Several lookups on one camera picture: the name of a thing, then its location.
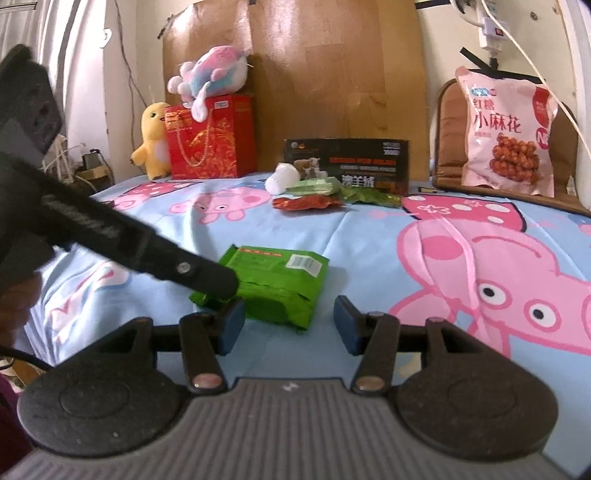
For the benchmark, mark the large pink fried-twist bag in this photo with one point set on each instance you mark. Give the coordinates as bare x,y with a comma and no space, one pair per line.
508,131

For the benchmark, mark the red gift bag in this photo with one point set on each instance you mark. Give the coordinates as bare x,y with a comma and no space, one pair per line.
221,146

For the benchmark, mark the pink blue unicorn plush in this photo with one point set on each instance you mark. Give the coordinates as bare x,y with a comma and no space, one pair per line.
221,71

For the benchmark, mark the wooden headboard panel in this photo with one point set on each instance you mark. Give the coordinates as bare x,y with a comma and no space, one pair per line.
320,69

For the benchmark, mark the yellow duck plush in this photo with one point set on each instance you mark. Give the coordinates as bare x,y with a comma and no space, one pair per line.
153,153

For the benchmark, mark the white round snack pack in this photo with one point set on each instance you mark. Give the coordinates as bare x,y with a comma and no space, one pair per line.
284,176

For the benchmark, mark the red spicy snack packet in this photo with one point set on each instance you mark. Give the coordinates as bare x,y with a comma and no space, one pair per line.
306,203

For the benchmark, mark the person's left hand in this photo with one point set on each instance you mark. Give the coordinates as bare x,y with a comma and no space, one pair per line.
15,305

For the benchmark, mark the black cardboard storage box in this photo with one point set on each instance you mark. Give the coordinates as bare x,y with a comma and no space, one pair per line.
382,164

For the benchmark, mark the pale green snack packet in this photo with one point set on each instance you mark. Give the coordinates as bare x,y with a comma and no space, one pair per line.
315,186

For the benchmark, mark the bright green snack packet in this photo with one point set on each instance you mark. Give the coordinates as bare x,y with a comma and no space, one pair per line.
278,286

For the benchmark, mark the dark green wrapper snack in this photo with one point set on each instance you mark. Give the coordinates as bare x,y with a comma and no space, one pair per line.
369,196

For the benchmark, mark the brown seat cushion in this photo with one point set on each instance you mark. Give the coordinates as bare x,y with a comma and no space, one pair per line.
450,156

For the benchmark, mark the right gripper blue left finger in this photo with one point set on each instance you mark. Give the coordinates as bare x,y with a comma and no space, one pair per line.
228,325

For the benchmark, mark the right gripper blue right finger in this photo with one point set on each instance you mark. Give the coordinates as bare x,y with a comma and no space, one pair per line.
351,325

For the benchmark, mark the Peppa Pig blue bedsheet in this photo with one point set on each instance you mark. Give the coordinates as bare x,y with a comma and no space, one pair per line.
84,297

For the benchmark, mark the white wall power adapter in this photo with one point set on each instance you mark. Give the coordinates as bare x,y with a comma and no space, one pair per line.
491,37

